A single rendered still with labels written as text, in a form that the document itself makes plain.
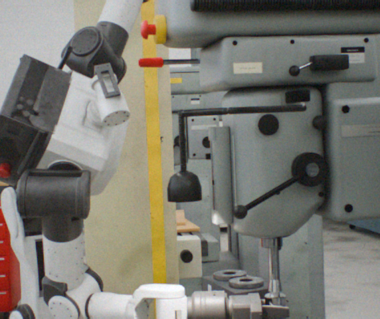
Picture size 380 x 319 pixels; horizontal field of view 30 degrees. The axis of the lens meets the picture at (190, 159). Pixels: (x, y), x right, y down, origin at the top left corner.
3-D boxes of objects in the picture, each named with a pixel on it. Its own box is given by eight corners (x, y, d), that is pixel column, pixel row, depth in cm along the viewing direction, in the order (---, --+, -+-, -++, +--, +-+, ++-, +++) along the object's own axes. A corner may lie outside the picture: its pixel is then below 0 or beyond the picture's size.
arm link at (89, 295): (127, 335, 162) (62, 329, 171) (149, 307, 170) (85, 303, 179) (113, 297, 158) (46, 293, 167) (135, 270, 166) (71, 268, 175)
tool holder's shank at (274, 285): (280, 296, 156) (278, 246, 156) (266, 296, 157) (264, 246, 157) (283, 293, 159) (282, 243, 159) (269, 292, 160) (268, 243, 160)
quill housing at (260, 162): (244, 243, 145) (238, 86, 144) (220, 229, 166) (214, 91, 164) (332, 236, 149) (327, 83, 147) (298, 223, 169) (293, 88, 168)
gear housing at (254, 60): (224, 86, 141) (222, 35, 141) (198, 92, 165) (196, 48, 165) (380, 81, 148) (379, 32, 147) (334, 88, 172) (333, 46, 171)
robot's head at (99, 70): (97, 115, 164) (99, 98, 157) (88, 86, 167) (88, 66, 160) (124, 110, 165) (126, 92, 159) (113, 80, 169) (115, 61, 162)
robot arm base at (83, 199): (18, 233, 156) (13, 191, 150) (26, 198, 167) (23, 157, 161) (87, 234, 157) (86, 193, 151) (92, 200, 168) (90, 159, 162)
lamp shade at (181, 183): (161, 201, 149) (159, 171, 149) (189, 197, 153) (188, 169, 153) (179, 203, 143) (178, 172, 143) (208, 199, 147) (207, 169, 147)
